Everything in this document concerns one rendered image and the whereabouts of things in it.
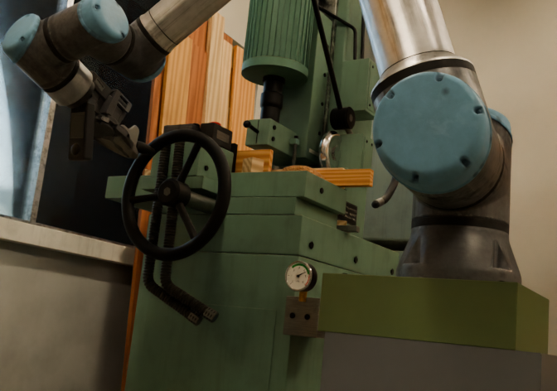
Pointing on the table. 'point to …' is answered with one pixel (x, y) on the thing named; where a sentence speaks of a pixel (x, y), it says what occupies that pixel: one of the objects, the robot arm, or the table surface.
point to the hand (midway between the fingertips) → (131, 156)
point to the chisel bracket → (270, 137)
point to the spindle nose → (272, 97)
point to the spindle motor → (278, 29)
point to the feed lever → (339, 116)
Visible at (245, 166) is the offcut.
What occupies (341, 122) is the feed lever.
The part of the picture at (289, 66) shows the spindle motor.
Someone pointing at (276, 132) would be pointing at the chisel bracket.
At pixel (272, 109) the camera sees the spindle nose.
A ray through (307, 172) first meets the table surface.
